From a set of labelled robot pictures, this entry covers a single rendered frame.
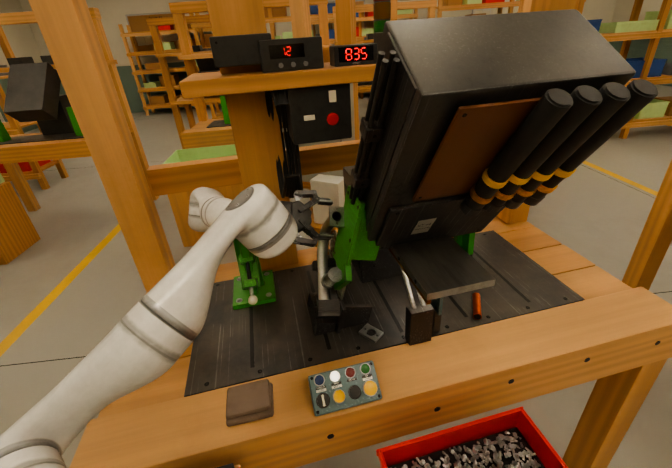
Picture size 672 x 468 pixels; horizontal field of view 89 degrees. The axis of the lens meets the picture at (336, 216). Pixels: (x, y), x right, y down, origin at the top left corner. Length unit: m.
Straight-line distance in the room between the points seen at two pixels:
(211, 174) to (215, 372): 0.61
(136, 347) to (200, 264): 0.12
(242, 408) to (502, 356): 0.61
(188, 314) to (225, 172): 0.76
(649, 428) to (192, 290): 2.07
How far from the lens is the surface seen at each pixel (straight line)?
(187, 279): 0.51
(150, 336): 0.51
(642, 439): 2.20
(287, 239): 0.55
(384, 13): 1.14
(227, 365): 0.98
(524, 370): 1.01
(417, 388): 0.88
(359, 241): 0.84
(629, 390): 1.43
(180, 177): 1.23
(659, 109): 7.05
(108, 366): 0.53
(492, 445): 0.87
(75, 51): 1.13
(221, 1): 1.06
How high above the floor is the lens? 1.61
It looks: 28 degrees down
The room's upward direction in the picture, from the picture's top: 4 degrees counter-clockwise
